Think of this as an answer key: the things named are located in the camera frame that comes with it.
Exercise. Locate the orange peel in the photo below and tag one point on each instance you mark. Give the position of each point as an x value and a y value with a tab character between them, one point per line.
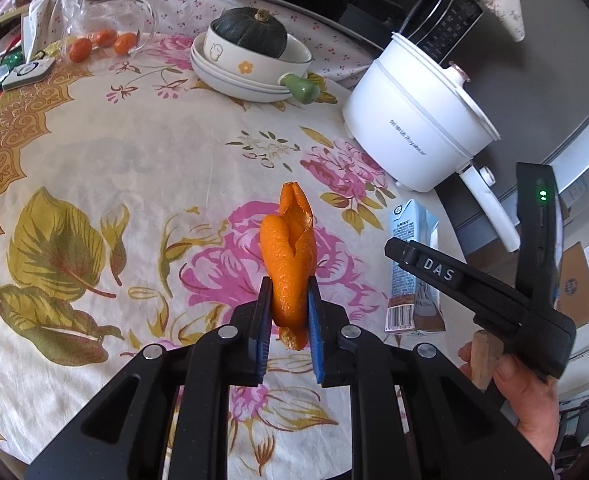
287	255

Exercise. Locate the glass jar with wooden lid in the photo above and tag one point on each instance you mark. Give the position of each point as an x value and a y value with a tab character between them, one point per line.
114	15

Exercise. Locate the dark green pumpkin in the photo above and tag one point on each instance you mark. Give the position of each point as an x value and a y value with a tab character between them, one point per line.
249	30

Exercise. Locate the white electric cooking pot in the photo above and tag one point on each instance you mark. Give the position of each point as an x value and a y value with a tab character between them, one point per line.
414	125

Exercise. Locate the white plastic bag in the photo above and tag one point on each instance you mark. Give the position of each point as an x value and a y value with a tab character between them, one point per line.
39	20

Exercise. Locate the small orange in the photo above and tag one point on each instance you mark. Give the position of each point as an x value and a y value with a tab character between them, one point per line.
80	50
104	38
127	44

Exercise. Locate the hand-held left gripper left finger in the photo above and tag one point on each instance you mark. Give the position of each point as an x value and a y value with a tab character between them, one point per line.
262	330

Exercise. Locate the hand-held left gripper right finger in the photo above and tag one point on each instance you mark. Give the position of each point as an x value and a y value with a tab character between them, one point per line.
317	335

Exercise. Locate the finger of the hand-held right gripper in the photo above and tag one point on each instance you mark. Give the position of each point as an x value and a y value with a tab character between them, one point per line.
402	252

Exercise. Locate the brown cardboard box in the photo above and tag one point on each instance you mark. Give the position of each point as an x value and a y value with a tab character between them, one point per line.
576	285

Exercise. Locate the light blue milk carton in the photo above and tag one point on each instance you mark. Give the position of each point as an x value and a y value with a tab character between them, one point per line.
412	220

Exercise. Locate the person's right forearm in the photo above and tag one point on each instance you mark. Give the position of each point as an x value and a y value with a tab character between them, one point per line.
544	452

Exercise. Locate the person's right hand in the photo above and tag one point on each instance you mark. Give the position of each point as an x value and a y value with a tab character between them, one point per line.
529	405

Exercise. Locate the white square device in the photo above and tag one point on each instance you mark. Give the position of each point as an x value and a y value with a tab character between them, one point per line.
28	74

